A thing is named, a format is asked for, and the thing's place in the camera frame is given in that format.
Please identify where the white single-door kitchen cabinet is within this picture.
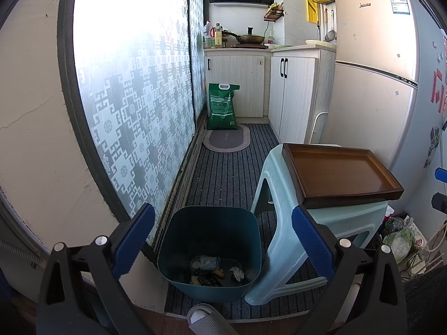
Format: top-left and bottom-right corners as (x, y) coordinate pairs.
(203, 47), (271, 118)

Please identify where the red paper-cut decoration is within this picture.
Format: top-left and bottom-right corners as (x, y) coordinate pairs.
(431, 70), (447, 116)

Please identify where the grey flower sticker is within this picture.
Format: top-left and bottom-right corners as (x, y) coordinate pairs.
(424, 126), (441, 168)

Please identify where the plastic bag of vegetables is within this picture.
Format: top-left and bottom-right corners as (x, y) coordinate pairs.
(382, 216), (425, 262)

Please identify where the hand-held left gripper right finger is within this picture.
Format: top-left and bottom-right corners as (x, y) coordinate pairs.
(292, 205), (407, 335)

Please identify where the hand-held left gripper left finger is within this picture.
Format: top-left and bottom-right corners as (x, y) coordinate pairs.
(37, 202), (165, 335)

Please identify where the dark frying pan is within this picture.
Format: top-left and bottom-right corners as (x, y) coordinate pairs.
(222, 31), (266, 45)

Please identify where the grey slipper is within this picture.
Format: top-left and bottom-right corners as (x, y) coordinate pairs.
(187, 303), (240, 335)

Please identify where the white corrugated hose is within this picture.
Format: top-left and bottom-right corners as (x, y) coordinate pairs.
(0, 239), (44, 269)

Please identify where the green rice bag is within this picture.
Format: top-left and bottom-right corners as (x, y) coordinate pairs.
(207, 83), (241, 130)

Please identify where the white plastic loop frame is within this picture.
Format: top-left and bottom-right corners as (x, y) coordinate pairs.
(306, 112), (329, 144)

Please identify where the clear bottle red cap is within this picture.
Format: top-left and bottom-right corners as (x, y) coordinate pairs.
(203, 21), (214, 49)

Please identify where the light blue plastic stool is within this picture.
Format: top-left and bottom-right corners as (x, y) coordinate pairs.
(244, 143), (389, 306)

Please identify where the beige two-door refrigerator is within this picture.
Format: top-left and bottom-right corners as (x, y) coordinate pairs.
(323, 0), (447, 224)

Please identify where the white double-door kitchen cabinet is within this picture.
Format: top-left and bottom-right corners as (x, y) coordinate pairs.
(268, 44), (336, 144)

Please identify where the brown wooden tray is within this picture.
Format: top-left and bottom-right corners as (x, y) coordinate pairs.
(281, 142), (405, 210)

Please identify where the person's black clothing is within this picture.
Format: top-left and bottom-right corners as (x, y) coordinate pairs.
(403, 269), (447, 335)

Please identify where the black white carton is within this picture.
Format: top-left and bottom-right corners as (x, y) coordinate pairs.
(197, 272), (224, 287)

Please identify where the patterned frosted glass door panel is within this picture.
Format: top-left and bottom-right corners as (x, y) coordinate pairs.
(58, 0), (196, 248)
(187, 0), (210, 126)

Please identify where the wall spice rack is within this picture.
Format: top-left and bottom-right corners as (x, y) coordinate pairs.
(263, 3), (285, 21)

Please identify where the yellow wall holder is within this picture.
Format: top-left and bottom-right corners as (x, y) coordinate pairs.
(305, 0), (320, 24)

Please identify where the metal strainer ladle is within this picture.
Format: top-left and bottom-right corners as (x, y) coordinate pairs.
(324, 9), (337, 42)

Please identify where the teal plastic trash bin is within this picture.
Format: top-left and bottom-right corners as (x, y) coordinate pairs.
(157, 205), (262, 303)

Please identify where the clear plastic lid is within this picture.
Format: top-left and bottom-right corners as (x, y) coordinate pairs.
(190, 255), (210, 272)

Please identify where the grey oval floor mat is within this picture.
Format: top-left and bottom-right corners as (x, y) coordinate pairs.
(203, 124), (251, 153)

